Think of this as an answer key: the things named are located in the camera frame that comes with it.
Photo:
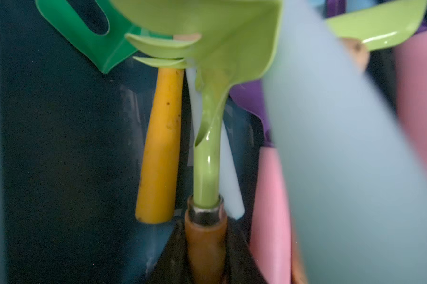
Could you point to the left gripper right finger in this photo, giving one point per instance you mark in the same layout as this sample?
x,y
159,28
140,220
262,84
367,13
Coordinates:
x,y
240,267

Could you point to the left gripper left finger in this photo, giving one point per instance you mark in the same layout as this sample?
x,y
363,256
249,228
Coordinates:
x,y
173,266

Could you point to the light blue fork rake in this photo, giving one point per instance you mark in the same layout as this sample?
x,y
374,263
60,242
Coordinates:
x,y
357,190

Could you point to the teal plastic storage box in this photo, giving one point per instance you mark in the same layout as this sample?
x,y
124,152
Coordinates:
x,y
68,162

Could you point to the lime rake brown handle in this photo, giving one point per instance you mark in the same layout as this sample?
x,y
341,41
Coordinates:
x,y
222,44

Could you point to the green rake wooden handle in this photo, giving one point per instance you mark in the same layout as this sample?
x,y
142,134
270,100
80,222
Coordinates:
x,y
105,50

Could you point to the blue fork yellow handle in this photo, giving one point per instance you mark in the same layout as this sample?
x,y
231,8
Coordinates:
x,y
158,182

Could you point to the purple trowel pink handle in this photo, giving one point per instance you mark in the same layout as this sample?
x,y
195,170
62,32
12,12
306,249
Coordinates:
x,y
270,239

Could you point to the pale blue fork white handle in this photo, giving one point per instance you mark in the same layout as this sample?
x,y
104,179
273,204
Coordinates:
x,y
228,181

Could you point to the purple rake pink handle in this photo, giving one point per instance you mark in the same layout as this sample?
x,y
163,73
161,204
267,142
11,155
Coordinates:
x,y
411,87

